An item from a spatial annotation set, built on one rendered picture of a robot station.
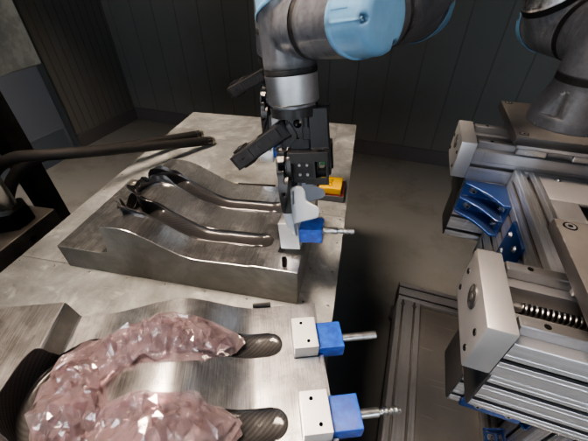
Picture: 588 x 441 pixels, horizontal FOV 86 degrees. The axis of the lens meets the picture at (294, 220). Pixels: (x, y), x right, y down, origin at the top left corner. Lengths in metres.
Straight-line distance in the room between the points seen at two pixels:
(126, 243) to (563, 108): 0.89
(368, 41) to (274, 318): 0.41
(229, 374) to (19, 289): 0.51
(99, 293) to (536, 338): 0.71
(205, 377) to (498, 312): 0.37
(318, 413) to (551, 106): 0.73
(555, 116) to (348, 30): 0.59
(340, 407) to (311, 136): 0.37
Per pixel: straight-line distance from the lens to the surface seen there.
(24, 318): 0.62
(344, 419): 0.47
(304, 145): 0.50
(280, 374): 0.50
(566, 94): 0.86
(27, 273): 0.88
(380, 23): 0.38
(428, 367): 1.31
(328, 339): 0.51
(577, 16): 0.89
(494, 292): 0.47
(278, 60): 0.46
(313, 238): 0.56
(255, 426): 0.49
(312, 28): 0.40
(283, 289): 0.60
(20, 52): 1.25
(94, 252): 0.75
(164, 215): 0.68
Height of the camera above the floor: 1.31
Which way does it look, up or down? 39 degrees down
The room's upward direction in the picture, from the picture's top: straight up
